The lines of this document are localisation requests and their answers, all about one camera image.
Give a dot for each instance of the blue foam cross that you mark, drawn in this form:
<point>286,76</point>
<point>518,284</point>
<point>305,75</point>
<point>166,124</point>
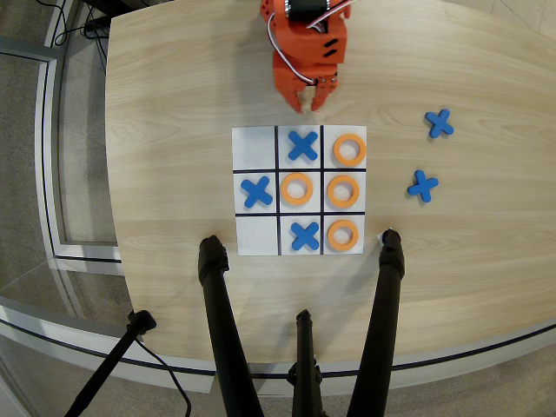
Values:
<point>305,236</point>
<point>439,123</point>
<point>256,192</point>
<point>422,186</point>
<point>302,145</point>

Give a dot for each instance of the short black tripod leg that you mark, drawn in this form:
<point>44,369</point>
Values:
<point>305,356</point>

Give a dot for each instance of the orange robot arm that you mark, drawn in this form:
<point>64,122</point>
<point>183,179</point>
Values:
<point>273,8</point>

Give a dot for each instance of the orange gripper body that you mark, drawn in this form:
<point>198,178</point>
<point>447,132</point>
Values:
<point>290,88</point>

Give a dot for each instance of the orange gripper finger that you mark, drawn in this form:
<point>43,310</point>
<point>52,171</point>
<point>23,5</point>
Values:
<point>322,93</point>
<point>291,97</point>

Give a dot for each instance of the thin black stand leg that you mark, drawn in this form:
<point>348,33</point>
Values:
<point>113,360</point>

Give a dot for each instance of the grey metal floor frame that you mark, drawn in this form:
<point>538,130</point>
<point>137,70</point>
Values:
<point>48,152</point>

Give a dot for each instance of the white tic-tac-toe grid sheet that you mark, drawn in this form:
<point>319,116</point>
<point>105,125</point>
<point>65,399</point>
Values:
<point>254,147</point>

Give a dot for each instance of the small white tape piece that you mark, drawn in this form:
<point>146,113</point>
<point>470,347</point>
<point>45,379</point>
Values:
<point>379,236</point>

